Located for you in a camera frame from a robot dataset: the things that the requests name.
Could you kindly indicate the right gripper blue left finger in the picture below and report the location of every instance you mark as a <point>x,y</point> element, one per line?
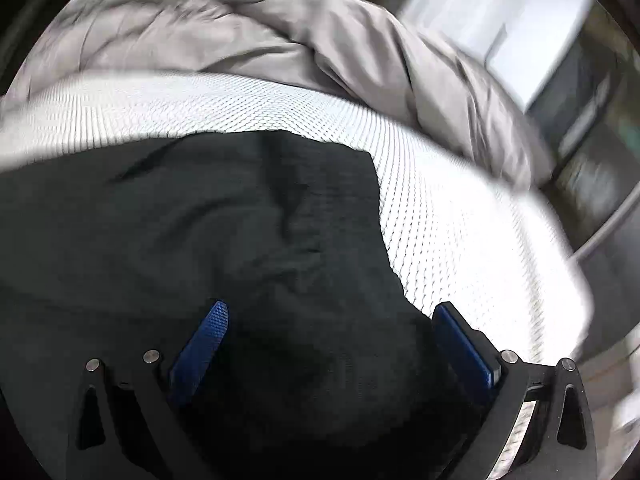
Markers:
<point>190,367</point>

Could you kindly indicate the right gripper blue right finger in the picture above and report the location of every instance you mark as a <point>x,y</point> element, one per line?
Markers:
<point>471,356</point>

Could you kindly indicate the black pants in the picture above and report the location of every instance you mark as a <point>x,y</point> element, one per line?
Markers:
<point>325,370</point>

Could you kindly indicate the white honeycomb mattress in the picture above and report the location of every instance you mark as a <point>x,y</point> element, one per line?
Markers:
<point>452,234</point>

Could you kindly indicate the grey crumpled duvet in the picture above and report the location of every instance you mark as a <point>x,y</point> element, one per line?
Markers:
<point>348,48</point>

